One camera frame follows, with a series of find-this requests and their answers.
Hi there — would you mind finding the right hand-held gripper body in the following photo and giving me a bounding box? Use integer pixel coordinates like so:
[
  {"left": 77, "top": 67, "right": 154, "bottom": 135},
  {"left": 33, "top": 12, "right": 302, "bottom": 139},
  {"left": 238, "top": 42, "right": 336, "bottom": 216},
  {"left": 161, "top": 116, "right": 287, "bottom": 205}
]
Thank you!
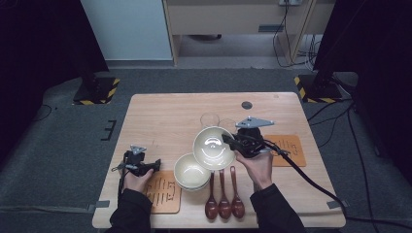
[{"left": 234, "top": 116, "right": 276, "bottom": 159}]

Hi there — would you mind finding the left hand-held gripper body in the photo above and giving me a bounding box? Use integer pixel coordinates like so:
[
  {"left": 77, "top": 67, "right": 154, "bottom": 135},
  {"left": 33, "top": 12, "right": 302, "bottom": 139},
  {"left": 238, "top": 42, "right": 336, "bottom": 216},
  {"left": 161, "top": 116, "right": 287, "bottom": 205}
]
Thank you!
[{"left": 122, "top": 145, "right": 154, "bottom": 178}]

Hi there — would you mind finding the cream ceramic bowl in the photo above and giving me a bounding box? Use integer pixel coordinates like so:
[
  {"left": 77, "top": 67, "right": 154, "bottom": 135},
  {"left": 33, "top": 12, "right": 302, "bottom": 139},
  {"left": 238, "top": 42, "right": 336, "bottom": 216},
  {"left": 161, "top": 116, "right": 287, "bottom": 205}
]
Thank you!
[
  {"left": 177, "top": 183, "right": 210, "bottom": 192},
  {"left": 173, "top": 152, "right": 213, "bottom": 190},
  {"left": 192, "top": 125, "right": 237, "bottom": 172}
]

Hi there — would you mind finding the square wooden coaster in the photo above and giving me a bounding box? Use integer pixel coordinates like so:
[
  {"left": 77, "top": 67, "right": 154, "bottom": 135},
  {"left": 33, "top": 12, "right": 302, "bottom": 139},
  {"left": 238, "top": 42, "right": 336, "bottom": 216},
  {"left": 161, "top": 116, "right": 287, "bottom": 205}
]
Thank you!
[
  {"left": 144, "top": 170, "right": 182, "bottom": 215},
  {"left": 263, "top": 134, "right": 307, "bottom": 168}
]

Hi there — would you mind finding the dark red wooden spoon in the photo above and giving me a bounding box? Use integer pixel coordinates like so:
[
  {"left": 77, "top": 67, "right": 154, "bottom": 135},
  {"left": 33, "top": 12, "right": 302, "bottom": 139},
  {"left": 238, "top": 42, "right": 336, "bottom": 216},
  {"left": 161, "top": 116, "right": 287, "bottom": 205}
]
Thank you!
[
  {"left": 204, "top": 171, "right": 220, "bottom": 221},
  {"left": 229, "top": 165, "right": 246, "bottom": 219},
  {"left": 218, "top": 169, "right": 232, "bottom": 220}
]

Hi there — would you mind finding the person's left hand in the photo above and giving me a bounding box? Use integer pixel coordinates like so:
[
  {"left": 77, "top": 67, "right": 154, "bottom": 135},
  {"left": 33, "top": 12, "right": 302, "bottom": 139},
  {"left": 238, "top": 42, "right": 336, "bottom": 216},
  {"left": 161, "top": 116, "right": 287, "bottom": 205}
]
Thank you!
[{"left": 121, "top": 169, "right": 155, "bottom": 194}]

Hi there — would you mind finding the person's right hand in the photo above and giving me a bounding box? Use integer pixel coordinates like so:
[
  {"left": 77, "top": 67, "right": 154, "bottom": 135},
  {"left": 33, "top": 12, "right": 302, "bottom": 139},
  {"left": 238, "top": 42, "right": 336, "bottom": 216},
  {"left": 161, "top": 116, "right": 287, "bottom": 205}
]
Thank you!
[{"left": 234, "top": 150, "right": 275, "bottom": 192}]

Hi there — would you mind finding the black stand with striped base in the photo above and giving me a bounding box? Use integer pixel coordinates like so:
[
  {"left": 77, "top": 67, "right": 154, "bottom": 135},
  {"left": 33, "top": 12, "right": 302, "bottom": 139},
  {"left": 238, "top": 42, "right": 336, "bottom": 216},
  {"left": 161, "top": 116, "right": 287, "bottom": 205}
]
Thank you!
[
  {"left": 293, "top": 62, "right": 345, "bottom": 105},
  {"left": 72, "top": 64, "right": 121, "bottom": 106}
]

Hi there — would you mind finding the grey rectangular desk plate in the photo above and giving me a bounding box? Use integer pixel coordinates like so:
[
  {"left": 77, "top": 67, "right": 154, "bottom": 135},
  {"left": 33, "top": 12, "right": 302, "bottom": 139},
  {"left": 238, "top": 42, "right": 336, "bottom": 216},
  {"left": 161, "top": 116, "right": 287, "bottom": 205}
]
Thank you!
[{"left": 257, "top": 23, "right": 285, "bottom": 33}]

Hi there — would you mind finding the light wooden desk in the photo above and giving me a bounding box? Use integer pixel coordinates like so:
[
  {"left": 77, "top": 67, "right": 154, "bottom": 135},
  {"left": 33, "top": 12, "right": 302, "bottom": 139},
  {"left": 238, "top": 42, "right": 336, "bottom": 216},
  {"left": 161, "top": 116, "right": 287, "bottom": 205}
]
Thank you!
[{"left": 161, "top": 0, "right": 336, "bottom": 67}]

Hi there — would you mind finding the white cabinet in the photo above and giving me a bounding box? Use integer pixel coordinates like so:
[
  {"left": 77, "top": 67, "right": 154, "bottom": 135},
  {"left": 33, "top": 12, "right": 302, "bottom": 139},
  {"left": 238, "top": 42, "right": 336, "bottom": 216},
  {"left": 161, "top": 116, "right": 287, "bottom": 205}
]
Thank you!
[{"left": 80, "top": 0, "right": 173, "bottom": 61}]

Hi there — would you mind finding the black curtain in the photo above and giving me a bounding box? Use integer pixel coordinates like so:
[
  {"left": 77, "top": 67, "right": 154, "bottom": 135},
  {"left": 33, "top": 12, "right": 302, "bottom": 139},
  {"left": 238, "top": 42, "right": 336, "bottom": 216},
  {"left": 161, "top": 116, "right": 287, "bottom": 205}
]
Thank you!
[
  {"left": 0, "top": 0, "right": 110, "bottom": 163},
  {"left": 312, "top": 0, "right": 412, "bottom": 178}
]

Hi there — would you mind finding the left hand-held gripper cable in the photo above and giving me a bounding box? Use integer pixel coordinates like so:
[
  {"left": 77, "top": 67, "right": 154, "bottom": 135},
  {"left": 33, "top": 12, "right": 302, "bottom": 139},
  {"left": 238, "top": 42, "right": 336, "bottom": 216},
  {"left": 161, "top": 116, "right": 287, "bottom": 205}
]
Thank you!
[{"left": 111, "top": 163, "right": 129, "bottom": 198}]

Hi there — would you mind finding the hand-held gripper cable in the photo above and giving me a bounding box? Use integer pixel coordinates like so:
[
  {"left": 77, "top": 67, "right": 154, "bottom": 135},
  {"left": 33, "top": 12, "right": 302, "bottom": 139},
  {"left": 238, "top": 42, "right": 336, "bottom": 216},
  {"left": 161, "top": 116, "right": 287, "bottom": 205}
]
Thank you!
[
  {"left": 111, "top": 163, "right": 129, "bottom": 198},
  {"left": 258, "top": 139, "right": 412, "bottom": 229}
]

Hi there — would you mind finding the right hand-held gripper cable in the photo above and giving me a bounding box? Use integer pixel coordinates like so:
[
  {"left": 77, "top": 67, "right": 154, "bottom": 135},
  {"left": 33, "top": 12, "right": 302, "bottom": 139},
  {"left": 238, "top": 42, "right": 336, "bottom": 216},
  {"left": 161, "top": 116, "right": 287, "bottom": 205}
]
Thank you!
[{"left": 258, "top": 139, "right": 412, "bottom": 229}]

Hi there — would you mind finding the black floor cable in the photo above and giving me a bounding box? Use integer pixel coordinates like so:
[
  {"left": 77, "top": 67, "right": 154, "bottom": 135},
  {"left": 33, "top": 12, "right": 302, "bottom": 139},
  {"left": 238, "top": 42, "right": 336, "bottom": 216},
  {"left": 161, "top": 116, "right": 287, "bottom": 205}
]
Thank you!
[
  {"left": 28, "top": 104, "right": 53, "bottom": 124},
  {"left": 346, "top": 108, "right": 373, "bottom": 227},
  {"left": 306, "top": 96, "right": 355, "bottom": 123}
]

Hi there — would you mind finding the black power cable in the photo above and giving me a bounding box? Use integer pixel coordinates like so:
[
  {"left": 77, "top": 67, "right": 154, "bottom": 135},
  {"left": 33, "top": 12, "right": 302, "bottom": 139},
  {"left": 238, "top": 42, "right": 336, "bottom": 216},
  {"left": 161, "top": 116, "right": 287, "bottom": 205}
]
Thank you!
[
  {"left": 284, "top": 3, "right": 296, "bottom": 64},
  {"left": 272, "top": 3, "right": 309, "bottom": 69}
]

